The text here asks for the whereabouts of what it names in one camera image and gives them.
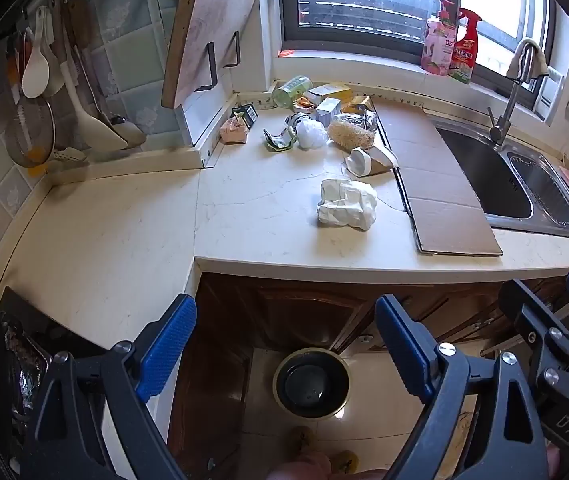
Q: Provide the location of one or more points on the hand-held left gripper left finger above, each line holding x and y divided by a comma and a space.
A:
167, 345

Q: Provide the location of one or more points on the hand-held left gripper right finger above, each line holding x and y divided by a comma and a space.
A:
404, 340

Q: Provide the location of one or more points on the round cream waste bin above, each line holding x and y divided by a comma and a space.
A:
309, 385

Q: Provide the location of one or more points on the white paper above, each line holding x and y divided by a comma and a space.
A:
349, 205

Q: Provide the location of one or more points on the white and brown paper cup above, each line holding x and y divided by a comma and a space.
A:
364, 162

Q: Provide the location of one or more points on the beige loofah sponge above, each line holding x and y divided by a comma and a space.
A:
349, 135

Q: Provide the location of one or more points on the pink packet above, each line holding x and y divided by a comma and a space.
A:
234, 132

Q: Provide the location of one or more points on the silver foil wrapper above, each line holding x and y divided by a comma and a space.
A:
367, 120

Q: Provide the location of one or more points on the white plastic bag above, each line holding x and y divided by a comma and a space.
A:
311, 134

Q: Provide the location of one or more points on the green and white wrapper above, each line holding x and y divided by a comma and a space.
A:
279, 141

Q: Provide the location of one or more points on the gold wrapper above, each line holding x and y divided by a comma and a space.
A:
357, 104

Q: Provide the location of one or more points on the small white box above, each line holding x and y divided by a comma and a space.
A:
327, 110

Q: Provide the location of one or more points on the black packet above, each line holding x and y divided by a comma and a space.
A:
248, 114

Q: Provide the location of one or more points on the black and white patterned wrapper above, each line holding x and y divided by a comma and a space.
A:
295, 120

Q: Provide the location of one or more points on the orange wrapper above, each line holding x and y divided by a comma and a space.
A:
304, 105

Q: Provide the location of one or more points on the yellow cardboard box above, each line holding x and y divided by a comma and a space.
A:
329, 92

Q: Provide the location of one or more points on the green plastic bottle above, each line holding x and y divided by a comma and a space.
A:
292, 90

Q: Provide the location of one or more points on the person's right hand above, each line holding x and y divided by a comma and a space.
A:
553, 465

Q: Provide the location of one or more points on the flat wooden cabinet door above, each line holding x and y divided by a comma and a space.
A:
214, 410

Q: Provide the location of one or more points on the curved wooden cabinet door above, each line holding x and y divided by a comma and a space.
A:
289, 310

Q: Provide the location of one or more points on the yellow embroidered slipper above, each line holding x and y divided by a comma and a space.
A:
302, 440
343, 461

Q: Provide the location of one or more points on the stainless steel sink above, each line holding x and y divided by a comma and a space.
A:
489, 175

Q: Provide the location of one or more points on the aluminium foil liner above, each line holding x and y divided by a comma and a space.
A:
19, 360

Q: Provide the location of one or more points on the person's left leg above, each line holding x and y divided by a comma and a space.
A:
299, 467

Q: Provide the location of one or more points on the brown cardboard sheet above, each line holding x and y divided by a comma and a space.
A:
429, 175

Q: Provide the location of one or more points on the steel faucet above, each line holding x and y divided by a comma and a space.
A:
502, 120

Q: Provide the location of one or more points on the white slotted spatula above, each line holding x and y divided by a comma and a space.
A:
69, 155

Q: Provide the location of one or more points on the beige cloth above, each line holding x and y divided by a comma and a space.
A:
517, 60

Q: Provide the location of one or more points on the mesh strainer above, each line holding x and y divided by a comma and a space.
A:
29, 132

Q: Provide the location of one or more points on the red spray bottle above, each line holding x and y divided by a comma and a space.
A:
464, 55

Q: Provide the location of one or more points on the black metal board rack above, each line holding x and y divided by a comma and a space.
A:
212, 60

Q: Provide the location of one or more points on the white rice paddle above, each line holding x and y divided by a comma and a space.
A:
35, 72

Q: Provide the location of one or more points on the wooden cutting board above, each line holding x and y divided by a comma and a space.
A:
204, 35

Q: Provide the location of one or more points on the dark framed window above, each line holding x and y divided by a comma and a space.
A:
364, 5

